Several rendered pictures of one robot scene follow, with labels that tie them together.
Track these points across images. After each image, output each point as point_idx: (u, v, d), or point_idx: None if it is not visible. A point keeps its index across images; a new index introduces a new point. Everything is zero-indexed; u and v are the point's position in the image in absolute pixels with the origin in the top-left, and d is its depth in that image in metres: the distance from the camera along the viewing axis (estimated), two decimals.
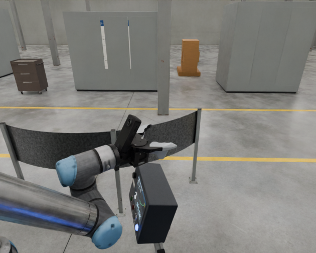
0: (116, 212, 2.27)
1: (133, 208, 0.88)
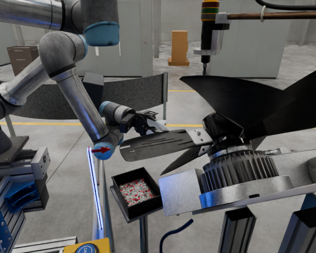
0: (93, 159, 2.65)
1: None
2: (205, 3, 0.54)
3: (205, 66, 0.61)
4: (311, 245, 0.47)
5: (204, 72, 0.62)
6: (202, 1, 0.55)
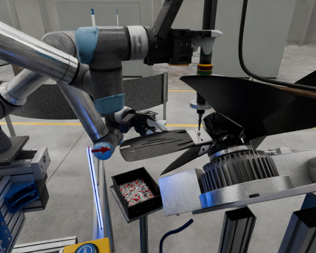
0: (93, 159, 2.65)
1: None
2: (200, 67, 0.60)
3: (200, 116, 0.68)
4: (311, 245, 0.47)
5: (200, 121, 0.69)
6: (197, 64, 0.62)
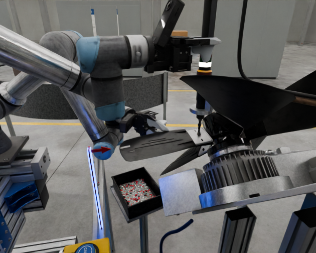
0: (93, 159, 2.65)
1: None
2: (199, 73, 0.61)
3: (200, 120, 0.68)
4: (311, 245, 0.47)
5: (197, 124, 0.70)
6: (197, 70, 0.62)
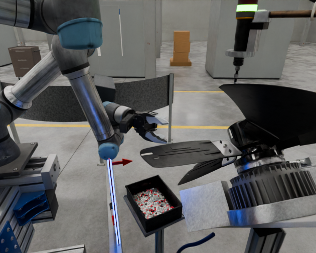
0: (98, 162, 2.60)
1: None
2: None
3: (238, 69, 0.55)
4: None
5: (237, 75, 0.57)
6: None
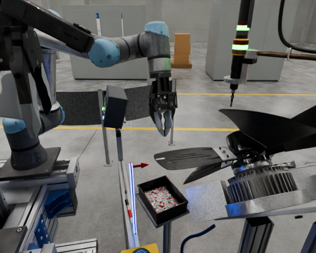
0: (104, 163, 2.74)
1: (103, 111, 1.35)
2: (237, 41, 0.63)
3: (233, 92, 0.70)
4: None
5: (232, 96, 0.72)
6: (233, 38, 0.64)
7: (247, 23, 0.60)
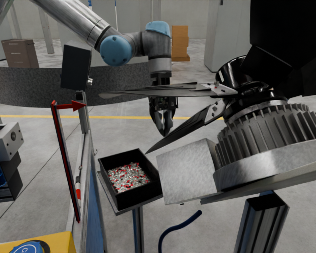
0: None
1: None
2: None
3: None
4: None
5: None
6: None
7: None
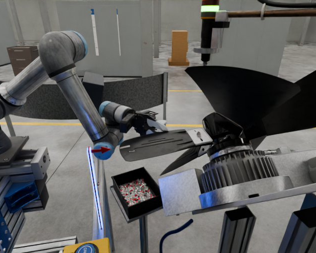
0: (93, 159, 2.65)
1: None
2: (205, 1, 0.53)
3: (205, 64, 0.61)
4: (311, 245, 0.47)
5: None
6: None
7: None
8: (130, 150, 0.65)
